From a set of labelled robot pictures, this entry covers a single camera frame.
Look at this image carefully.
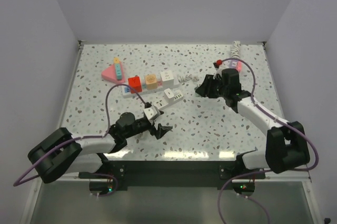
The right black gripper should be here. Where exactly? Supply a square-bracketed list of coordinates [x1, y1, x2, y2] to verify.
[195, 75, 228, 99]

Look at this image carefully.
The white usb power strip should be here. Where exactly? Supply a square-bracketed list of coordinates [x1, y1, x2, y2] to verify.
[153, 88, 184, 111]

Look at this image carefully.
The white cube socket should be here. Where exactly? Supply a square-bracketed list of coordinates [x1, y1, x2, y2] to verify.
[160, 70, 174, 87]

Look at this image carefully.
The small white cube adapter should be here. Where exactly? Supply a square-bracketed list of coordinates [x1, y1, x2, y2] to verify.
[164, 88, 174, 103]

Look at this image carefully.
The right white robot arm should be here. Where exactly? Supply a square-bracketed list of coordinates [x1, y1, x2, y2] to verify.
[195, 68, 310, 178]

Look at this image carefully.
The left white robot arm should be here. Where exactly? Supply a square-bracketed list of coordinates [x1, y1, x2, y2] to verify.
[27, 108, 173, 184]

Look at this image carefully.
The pink plug adapter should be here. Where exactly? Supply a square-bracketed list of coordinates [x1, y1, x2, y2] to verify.
[236, 61, 242, 73]

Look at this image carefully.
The purple power strip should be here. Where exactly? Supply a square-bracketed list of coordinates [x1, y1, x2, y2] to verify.
[229, 60, 240, 68]

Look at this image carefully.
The beige dragon cube socket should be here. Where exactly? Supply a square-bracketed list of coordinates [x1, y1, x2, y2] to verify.
[144, 74, 158, 90]

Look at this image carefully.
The long white power strip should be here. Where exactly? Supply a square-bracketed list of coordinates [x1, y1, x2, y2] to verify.
[121, 75, 182, 98]

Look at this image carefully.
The red cube socket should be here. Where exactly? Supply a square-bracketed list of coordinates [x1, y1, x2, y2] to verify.
[128, 76, 142, 94]

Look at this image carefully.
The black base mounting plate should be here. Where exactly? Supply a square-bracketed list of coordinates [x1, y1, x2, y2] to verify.
[78, 160, 264, 192]

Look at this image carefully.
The pink triangular power strip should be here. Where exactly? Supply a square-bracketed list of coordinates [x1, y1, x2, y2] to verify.
[101, 57, 125, 84]

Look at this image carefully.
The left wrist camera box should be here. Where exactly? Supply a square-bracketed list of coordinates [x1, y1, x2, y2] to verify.
[143, 106, 161, 123]

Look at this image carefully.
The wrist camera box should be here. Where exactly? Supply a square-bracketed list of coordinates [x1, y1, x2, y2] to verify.
[143, 106, 161, 123]
[213, 65, 225, 79]

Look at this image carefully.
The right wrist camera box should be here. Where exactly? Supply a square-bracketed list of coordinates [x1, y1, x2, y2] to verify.
[213, 65, 225, 79]

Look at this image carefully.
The white coiled purple-strip cord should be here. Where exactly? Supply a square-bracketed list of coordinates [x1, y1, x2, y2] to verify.
[230, 40, 242, 61]

